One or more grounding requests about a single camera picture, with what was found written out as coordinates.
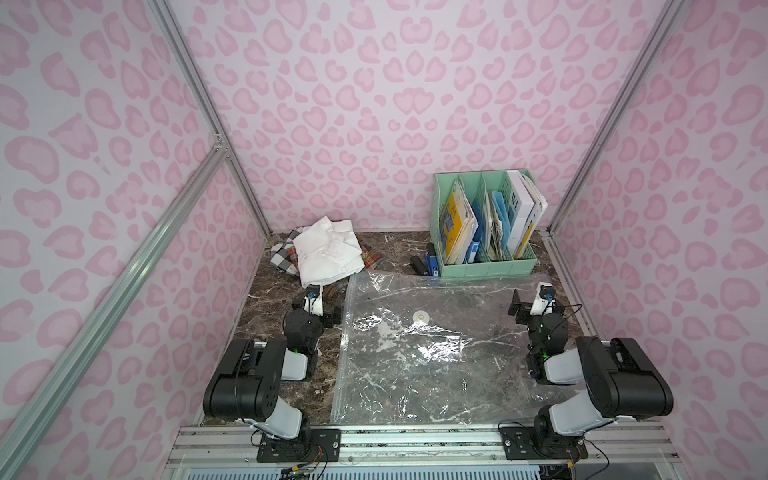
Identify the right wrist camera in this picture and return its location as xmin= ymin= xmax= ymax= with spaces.
xmin=530 ymin=282 xmax=556 ymax=316

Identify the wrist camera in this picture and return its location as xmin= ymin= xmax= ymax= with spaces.
xmin=304 ymin=285 xmax=324 ymax=317
xmin=530 ymin=282 xmax=556 ymax=316

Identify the blue folder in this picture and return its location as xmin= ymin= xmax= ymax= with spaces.
xmin=466 ymin=189 xmax=511 ymax=263

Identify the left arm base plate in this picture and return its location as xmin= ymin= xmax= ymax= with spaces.
xmin=256 ymin=428 xmax=341 ymax=463

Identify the clear plastic vacuum bag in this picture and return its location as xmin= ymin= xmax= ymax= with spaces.
xmin=331 ymin=271 xmax=578 ymax=425

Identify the black small object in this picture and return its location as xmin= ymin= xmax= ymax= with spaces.
xmin=410 ymin=255 xmax=430 ymax=276

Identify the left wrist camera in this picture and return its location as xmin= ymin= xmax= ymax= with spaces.
xmin=304 ymin=285 xmax=324 ymax=317

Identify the black white checkered shirt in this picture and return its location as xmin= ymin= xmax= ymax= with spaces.
xmin=270 ymin=228 xmax=303 ymax=277

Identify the blue marker box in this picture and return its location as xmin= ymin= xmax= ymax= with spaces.
xmin=425 ymin=242 xmax=440 ymax=276

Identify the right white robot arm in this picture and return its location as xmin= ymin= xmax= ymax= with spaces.
xmin=508 ymin=283 xmax=674 ymax=458

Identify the red plaid shirt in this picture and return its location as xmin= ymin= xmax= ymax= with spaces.
xmin=275 ymin=242 xmax=384 ymax=276

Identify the white book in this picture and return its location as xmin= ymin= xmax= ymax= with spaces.
xmin=507 ymin=170 xmax=548 ymax=260

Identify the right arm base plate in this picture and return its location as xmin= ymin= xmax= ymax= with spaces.
xmin=499 ymin=426 xmax=589 ymax=463

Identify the green desk file organizer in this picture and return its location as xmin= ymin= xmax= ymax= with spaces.
xmin=430 ymin=170 xmax=541 ymax=279

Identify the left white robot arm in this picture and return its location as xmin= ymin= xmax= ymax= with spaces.
xmin=202 ymin=307 xmax=341 ymax=447

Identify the yellow book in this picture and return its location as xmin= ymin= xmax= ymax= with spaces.
xmin=440 ymin=178 xmax=478 ymax=265

